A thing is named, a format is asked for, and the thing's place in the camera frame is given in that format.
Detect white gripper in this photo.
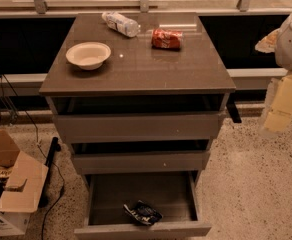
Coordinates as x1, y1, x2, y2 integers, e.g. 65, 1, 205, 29
255, 13, 292, 133

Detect blue chip bag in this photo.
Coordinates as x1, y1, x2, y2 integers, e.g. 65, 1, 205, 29
123, 200, 163, 226

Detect grey top drawer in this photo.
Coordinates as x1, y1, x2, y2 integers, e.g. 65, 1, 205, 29
53, 113, 225, 144

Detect grey drawer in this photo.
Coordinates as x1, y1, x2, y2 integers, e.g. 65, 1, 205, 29
53, 113, 225, 144
72, 151, 210, 175
74, 172, 211, 240

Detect grey drawer cabinet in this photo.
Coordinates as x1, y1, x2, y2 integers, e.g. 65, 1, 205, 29
38, 12, 237, 240

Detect grey bottom drawer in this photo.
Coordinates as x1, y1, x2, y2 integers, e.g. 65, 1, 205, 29
74, 172, 211, 240

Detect grey middle drawer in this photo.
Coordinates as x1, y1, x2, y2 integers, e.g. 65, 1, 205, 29
72, 151, 210, 175

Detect red soda can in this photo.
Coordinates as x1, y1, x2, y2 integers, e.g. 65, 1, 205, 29
151, 28, 183, 49

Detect clear plastic water bottle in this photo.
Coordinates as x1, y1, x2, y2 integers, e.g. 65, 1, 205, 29
102, 12, 140, 38

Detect white paper bowl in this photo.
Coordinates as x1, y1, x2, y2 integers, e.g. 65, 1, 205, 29
66, 42, 111, 70

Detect black bar on floor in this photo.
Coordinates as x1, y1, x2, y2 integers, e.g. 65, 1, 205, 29
38, 137, 61, 208

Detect open cardboard box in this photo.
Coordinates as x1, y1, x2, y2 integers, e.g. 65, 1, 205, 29
0, 130, 48, 237

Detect black floor cable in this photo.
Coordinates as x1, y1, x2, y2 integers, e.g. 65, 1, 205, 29
0, 73, 66, 240

